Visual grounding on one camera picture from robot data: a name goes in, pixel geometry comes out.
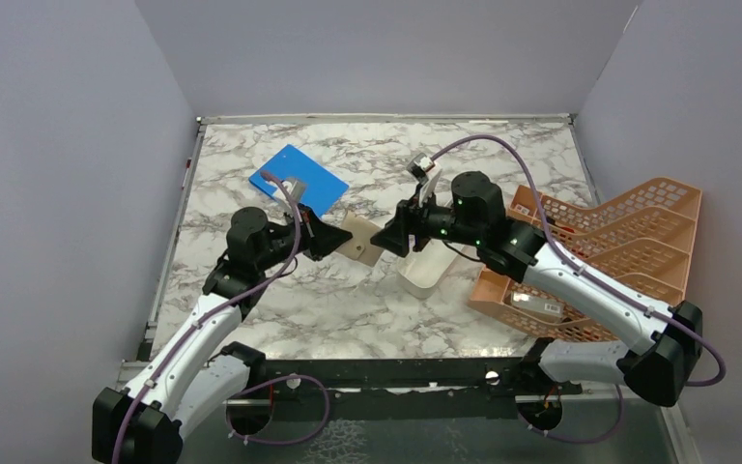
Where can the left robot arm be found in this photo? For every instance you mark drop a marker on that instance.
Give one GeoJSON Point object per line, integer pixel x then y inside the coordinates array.
{"type": "Point", "coordinates": [149, 419]}

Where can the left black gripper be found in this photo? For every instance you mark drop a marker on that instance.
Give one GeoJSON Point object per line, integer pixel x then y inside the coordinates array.
{"type": "Point", "coordinates": [321, 239]}

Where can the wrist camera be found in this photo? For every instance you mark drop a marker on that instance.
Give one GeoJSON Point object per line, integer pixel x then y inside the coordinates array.
{"type": "Point", "coordinates": [295, 188]}
{"type": "Point", "coordinates": [427, 173]}

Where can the orange plastic file rack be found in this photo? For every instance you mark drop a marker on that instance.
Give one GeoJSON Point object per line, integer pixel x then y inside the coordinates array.
{"type": "Point", "coordinates": [644, 238]}

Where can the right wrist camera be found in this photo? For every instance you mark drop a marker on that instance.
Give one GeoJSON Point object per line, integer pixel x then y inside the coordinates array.
{"type": "Point", "coordinates": [427, 173]}

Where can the white oblong tray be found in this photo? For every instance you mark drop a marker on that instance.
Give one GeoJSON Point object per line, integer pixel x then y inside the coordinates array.
{"type": "Point", "coordinates": [420, 273]}

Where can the box in orange rack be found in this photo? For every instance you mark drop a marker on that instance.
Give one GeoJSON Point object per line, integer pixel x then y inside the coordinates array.
{"type": "Point", "coordinates": [542, 309]}

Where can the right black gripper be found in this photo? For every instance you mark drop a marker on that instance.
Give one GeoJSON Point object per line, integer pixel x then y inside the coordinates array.
{"type": "Point", "coordinates": [408, 220]}

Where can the beige card holder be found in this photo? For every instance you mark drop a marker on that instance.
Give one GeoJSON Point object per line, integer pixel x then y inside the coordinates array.
{"type": "Point", "coordinates": [359, 247]}

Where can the blue plastic board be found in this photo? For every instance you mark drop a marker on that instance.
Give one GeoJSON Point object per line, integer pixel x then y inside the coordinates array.
{"type": "Point", "coordinates": [322, 188]}

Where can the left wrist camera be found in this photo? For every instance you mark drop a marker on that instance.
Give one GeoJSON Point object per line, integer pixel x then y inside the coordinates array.
{"type": "Point", "coordinates": [295, 188]}

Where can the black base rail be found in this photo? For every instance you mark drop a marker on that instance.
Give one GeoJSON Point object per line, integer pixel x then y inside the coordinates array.
{"type": "Point", "coordinates": [394, 389]}

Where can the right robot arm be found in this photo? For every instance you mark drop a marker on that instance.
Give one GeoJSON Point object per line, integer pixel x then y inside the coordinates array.
{"type": "Point", "coordinates": [658, 343]}

